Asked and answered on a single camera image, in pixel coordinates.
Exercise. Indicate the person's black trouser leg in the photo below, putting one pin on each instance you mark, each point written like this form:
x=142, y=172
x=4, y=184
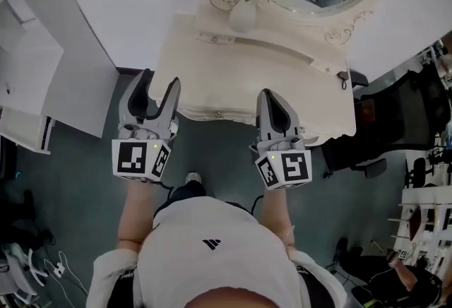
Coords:
x=187, y=193

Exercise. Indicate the white vase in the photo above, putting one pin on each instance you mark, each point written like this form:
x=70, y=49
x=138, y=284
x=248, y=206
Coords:
x=243, y=17

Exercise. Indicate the black office chair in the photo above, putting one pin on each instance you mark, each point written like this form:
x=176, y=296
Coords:
x=399, y=116

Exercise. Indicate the white desk with shelves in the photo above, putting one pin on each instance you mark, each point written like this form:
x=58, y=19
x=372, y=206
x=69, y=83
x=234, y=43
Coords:
x=77, y=87

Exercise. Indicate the person's white shoe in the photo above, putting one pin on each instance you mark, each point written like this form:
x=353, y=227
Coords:
x=193, y=177

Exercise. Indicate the cream ornate dressing table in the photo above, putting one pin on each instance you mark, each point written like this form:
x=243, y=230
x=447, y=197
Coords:
x=268, y=87

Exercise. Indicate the small black pouch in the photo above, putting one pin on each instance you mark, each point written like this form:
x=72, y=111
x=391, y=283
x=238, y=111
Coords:
x=342, y=75

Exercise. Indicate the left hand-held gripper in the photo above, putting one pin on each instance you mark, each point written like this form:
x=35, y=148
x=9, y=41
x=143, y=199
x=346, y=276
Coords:
x=130, y=158

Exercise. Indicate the person's right forearm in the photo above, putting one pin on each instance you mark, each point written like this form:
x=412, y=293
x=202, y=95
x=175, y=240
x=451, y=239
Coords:
x=275, y=214

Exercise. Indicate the person's left forearm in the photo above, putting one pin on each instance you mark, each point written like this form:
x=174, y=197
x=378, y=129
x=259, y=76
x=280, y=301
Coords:
x=136, y=207

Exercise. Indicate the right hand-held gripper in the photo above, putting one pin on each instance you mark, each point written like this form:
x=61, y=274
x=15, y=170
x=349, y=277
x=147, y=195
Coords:
x=295, y=167

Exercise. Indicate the person's white shirt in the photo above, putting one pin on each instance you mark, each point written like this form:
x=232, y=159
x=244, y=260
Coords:
x=212, y=271

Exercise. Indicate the white work table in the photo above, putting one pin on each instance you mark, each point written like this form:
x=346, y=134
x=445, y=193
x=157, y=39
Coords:
x=423, y=197

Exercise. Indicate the white power strip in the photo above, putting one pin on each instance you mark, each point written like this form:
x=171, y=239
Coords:
x=59, y=268

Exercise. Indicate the white chair base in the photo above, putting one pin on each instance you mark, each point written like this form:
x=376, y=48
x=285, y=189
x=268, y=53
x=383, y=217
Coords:
x=31, y=264

